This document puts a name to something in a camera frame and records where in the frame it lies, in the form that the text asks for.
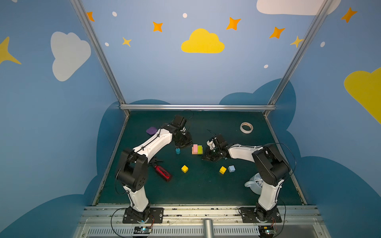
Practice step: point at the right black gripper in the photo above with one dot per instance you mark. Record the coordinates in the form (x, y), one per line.
(213, 153)

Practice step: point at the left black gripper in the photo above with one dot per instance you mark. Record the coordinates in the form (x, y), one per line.
(183, 140)

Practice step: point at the pink rectangular block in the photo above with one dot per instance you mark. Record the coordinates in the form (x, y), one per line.
(194, 149)

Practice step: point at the yellow cube block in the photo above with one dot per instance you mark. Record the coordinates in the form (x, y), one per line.
(222, 170)
(184, 168)

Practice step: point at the lime green rectangular block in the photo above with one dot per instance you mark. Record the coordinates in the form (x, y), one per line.
(199, 149)

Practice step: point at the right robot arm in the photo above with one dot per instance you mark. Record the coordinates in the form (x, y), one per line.
(271, 166)

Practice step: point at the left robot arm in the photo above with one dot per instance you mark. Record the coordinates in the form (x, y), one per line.
(132, 168)

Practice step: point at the light blue cube block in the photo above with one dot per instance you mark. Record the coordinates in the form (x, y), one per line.
(231, 169)

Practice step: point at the white tape roll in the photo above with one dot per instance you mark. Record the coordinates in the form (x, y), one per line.
(246, 128)

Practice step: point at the light blue mug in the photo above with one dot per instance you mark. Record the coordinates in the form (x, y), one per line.
(255, 184)

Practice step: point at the right circuit board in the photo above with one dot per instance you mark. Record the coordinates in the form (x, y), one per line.
(266, 232)

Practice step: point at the circuit board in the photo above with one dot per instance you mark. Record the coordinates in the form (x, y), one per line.
(266, 232)
(142, 231)

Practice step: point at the left circuit board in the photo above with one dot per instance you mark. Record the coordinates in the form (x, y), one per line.
(142, 231)

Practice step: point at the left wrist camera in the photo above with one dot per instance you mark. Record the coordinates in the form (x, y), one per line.
(179, 122)

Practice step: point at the aluminium cage frame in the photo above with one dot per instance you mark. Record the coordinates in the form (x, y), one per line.
(317, 22)

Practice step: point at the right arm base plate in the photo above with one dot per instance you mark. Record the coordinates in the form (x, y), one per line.
(259, 215)

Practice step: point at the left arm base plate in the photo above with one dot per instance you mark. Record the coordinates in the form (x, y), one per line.
(156, 215)

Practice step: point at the grey camera pole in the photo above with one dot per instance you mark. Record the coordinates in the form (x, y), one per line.
(208, 228)

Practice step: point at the aluminium front rail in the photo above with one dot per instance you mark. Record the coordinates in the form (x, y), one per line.
(186, 221)

